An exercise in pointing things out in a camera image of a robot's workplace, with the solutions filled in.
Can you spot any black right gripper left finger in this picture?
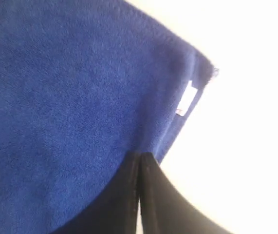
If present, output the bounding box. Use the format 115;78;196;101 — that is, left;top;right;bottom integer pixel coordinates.
53;152;140;234

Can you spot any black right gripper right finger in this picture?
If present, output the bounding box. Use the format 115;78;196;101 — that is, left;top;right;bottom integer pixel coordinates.
138;153;229;234

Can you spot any blue microfibre towel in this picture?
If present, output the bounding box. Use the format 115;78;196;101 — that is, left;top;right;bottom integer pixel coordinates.
0;0;214;234

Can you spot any white towel care label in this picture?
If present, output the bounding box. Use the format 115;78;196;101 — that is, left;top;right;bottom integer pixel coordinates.
176;81;198;117

